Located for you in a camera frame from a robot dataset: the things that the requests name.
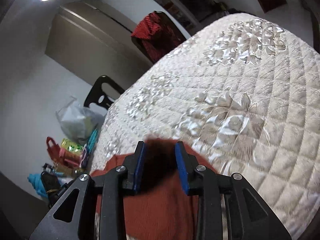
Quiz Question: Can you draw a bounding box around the rust red knit sweater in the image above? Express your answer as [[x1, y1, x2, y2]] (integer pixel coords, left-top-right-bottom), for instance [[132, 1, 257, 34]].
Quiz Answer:
[[89, 135, 220, 240]]

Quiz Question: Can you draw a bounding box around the blue plastic item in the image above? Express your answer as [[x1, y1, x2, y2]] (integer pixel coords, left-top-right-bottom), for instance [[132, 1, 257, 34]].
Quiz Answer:
[[28, 173, 48, 198]]

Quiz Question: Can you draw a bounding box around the red gift bag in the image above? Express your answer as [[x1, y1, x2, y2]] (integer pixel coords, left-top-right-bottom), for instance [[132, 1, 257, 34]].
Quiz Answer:
[[46, 137, 80, 168]]

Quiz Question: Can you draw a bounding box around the green yellow snack packet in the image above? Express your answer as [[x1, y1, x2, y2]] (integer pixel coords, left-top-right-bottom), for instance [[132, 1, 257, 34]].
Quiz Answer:
[[61, 138, 84, 155]]

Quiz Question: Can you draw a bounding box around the teal patterned pouch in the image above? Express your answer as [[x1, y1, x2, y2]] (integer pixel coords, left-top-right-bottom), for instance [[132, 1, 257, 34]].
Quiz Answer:
[[86, 128, 99, 154]]

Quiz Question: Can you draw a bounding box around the white plastic bag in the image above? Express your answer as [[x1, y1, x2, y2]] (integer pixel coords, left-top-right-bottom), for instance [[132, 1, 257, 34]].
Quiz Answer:
[[55, 96, 105, 146]]

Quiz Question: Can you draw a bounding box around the white quilted bedspread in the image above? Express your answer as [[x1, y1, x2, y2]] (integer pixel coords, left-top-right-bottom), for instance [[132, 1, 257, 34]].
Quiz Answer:
[[91, 14, 319, 239]]

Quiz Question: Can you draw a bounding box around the red cloth on chair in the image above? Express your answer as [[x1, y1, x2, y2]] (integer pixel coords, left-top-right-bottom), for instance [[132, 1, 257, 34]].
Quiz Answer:
[[131, 11, 186, 63]]

